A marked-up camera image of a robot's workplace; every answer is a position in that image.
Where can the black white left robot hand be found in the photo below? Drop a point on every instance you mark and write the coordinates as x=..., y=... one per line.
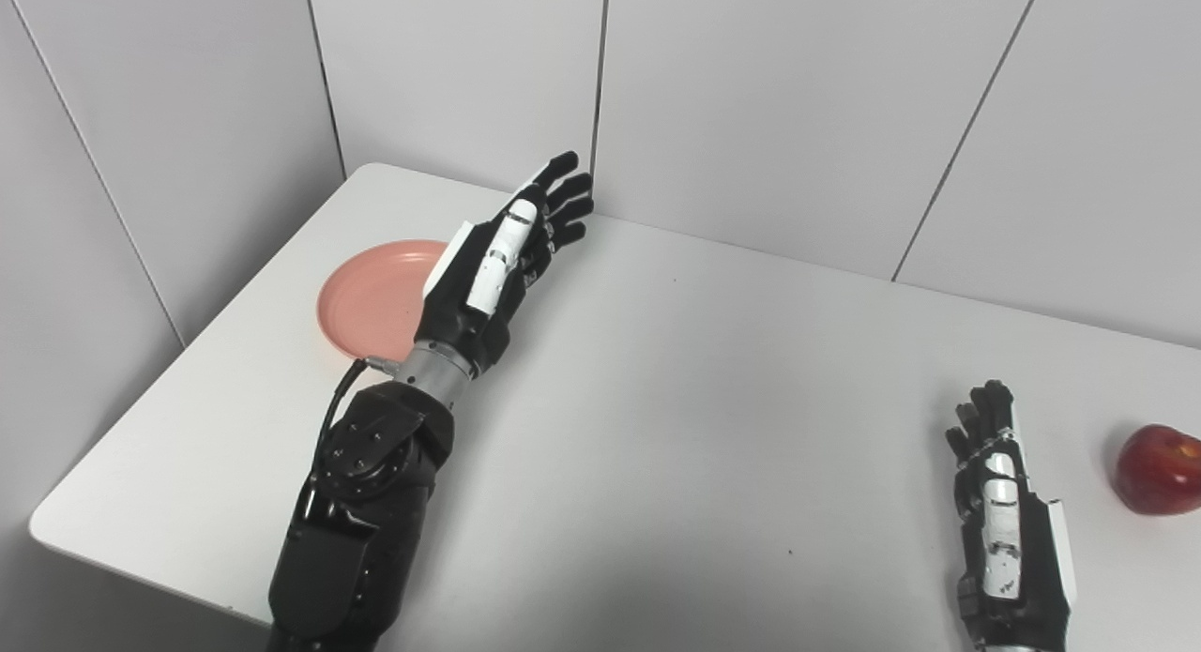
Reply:
x=460, y=300

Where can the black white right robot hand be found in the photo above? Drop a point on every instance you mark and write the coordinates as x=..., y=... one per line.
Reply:
x=1037, y=558

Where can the pink round plate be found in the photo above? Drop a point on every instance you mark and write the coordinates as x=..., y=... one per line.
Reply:
x=371, y=300

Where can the red apple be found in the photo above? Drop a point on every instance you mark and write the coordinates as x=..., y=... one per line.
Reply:
x=1159, y=474

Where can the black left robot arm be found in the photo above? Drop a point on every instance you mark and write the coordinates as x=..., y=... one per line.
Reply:
x=357, y=521

